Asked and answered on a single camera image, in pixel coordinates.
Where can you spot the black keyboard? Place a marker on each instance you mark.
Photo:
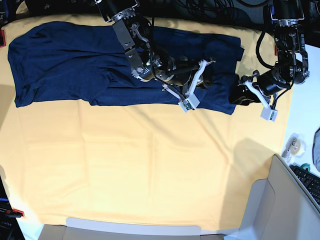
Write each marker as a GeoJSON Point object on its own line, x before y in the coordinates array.
{"type": "Point", "coordinates": [310, 181]}

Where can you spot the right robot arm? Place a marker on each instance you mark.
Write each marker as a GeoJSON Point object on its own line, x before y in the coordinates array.
{"type": "Point", "coordinates": [147, 61]}

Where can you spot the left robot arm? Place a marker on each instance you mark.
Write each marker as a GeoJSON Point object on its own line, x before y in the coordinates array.
{"type": "Point", "coordinates": [292, 65]}

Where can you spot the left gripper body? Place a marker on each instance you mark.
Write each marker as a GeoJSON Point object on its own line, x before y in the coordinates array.
{"type": "Point", "coordinates": [253, 89]}

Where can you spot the tape roll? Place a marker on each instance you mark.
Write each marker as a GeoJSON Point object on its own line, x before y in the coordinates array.
{"type": "Point", "coordinates": [294, 148]}

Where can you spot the blue T-shirt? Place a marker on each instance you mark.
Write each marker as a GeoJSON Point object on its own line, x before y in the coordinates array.
{"type": "Point", "coordinates": [64, 61]}

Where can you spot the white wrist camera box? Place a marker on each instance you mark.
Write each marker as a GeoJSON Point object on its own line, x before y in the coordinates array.
{"type": "Point", "coordinates": [190, 103]}
{"type": "Point", "coordinates": [269, 114]}

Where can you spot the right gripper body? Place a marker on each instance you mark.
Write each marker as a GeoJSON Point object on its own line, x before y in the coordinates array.
{"type": "Point", "coordinates": [188, 74]}

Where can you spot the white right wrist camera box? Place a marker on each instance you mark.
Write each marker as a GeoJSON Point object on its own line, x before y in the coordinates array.
{"type": "Point", "coordinates": [190, 103]}

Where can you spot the cardboard box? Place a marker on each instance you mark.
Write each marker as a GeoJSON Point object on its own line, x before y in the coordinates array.
{"type": "Point", "coordinates": [278, 208]}

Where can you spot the yellow table cloth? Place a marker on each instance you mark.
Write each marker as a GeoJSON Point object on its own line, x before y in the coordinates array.
{"type": "Point", "coordinates": [149, 164]}

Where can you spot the red clamp left edge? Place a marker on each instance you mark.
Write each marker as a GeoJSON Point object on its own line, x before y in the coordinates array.
{"type": "Point", "coordinates": [2, 39]}

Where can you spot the red black tool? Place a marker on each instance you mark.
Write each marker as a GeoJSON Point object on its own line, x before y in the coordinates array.
{"type": "Point", "coordinates": [13, 213]}

